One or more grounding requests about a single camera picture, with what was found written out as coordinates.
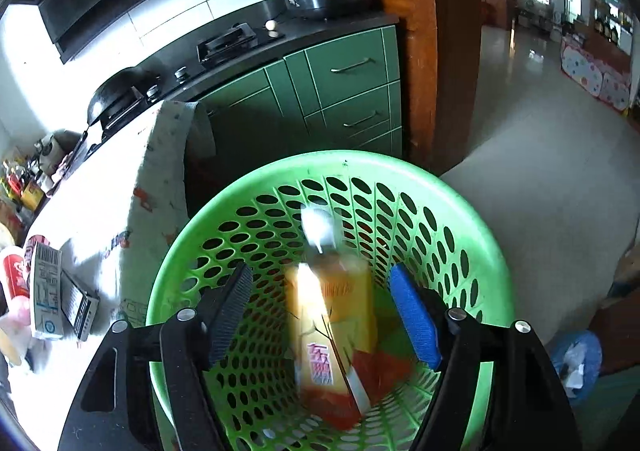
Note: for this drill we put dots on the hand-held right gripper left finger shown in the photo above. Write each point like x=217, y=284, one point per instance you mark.
x=230, y=316

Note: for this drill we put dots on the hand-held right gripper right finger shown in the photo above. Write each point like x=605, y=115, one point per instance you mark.
x=415, y=316

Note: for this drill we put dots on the green plastic basket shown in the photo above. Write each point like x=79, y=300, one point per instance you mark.
x=320, y=163

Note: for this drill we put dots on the printed drink carton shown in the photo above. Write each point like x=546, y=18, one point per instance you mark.
x=47, y=291

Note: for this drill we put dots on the red paper cup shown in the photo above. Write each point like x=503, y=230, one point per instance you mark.
x=12, y=276

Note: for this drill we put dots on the dark printed box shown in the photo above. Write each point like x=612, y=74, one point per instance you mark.
x=77, y=306

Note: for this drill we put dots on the blue bag bin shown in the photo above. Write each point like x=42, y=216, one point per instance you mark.
x=575, y=366

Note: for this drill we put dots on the printed blanket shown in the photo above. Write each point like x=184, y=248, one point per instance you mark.
x=115, y=191

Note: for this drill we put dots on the pink soft wrapper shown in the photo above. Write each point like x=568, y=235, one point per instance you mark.
x=15, y=326

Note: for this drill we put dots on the green kitchen cabinet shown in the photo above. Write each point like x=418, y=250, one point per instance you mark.
x=345, y=91

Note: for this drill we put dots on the round wooden cutting board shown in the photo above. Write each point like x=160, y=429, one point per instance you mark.
x=60, y=141

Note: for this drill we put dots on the black wok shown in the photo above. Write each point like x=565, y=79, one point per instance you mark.
x=120, y=91

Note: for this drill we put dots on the wooden glass door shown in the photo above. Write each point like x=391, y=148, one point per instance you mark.
x=425, y=56

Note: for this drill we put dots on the black gas stove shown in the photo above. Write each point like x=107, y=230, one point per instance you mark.
x=225, y=43

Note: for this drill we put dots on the polka dot play tent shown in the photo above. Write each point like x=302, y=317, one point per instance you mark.
x=595, y=76

